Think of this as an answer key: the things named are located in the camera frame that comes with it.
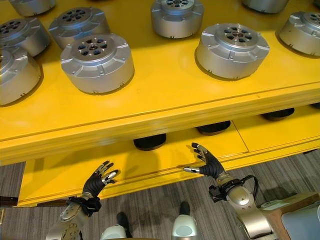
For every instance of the robot left arm silver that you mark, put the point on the robot left arm silver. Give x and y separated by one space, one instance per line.
71 222

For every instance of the robot left leg silver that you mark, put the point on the robot left leg silver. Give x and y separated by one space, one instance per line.
112 232

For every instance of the silver round motor part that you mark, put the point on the silver round motor part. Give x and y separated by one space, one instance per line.
32 5
302 35
232 52
77 25
22 35
97 65
177 20
265 5
17 77

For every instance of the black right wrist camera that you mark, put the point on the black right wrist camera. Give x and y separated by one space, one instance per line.
217 193

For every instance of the dark brown bar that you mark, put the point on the dark brown bar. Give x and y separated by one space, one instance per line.
8 200

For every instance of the wooden table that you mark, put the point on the wooden table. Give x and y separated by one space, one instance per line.
290 200

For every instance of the robot right foot dark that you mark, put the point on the robot right foot dark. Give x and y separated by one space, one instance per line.
185 208

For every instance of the pale plastic box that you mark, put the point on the pale plastic box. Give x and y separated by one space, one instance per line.
302 225

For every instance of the yellow metal shelf board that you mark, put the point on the yellow metal shelf board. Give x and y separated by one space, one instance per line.
160 95
155 170

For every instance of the robot left foot dark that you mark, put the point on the robot left foot dark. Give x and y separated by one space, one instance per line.
123 221

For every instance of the black sole-shaped part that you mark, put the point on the black sole-shaped part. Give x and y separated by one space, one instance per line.
150 143
213 128
277 115
315 105

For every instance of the robot foot dark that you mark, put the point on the robot foot dark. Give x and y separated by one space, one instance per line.
123 221
185 208

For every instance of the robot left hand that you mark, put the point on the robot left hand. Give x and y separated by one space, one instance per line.
95 183

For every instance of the robot right leg silver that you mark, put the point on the robot right leg silver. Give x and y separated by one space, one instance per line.
184 227

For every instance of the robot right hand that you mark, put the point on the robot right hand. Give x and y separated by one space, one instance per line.
212 165

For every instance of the robot leg silver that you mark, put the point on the robot leg silver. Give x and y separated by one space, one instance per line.
184 227
112 232

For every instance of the robot right arm silver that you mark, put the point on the robot right arm silver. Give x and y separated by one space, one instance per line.
246 207

